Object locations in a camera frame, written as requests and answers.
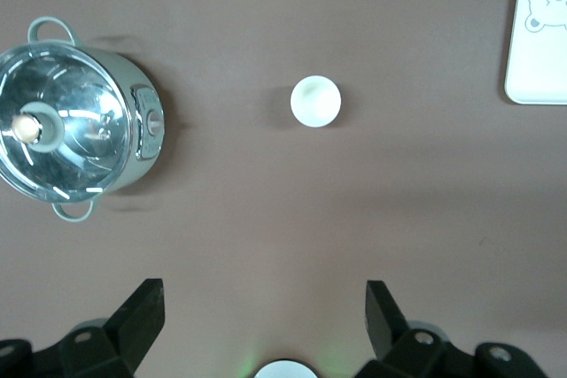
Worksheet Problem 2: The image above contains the glass pot lid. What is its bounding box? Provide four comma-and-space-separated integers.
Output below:
0, 40, 134, 197

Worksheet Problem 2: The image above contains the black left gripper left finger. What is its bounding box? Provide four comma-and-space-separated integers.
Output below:
0, 278, 166, 378

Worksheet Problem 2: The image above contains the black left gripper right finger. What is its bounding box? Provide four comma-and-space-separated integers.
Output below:
356, 280, 546, 378

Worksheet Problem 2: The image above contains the white plastic cup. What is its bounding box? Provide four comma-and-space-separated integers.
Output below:
290, 74, 343, 128
252, 359, 319, 378

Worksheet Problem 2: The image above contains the pale green cooking pot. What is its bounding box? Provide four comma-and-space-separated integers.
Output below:
0, 17, 166, 223

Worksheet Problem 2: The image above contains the white rectangular tray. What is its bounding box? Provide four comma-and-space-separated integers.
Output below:
503, 0, 567, 106

